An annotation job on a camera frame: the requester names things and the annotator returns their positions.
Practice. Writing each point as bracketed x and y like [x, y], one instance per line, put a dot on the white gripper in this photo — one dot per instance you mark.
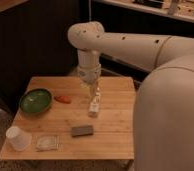
[89, 76]

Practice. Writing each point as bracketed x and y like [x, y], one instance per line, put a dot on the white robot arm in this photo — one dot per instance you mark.
[163, 119]

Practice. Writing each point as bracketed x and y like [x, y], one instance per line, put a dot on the small white bottle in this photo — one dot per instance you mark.
[95, 104]

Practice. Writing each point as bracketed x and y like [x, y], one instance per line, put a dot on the small orange carrot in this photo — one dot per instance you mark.
[63, 99]

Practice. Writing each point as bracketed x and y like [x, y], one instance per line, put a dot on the wooden table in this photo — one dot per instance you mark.
[113, 127]

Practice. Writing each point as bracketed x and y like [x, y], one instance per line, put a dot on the dark grey sponge block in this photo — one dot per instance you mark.
[82, 130]

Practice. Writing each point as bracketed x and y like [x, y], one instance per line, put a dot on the green bowl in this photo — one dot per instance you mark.
[35, 101]

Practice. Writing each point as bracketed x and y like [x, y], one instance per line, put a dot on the clear plastic packet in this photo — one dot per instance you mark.
[47, 143]

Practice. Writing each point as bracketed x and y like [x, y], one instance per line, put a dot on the vertical metal pole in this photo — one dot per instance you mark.
[90, 10]

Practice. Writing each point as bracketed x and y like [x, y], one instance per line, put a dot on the clear plastic cup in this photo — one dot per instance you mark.
[18, 138]

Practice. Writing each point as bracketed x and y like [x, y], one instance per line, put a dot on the wooden shelf with items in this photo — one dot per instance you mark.
[176, 9]

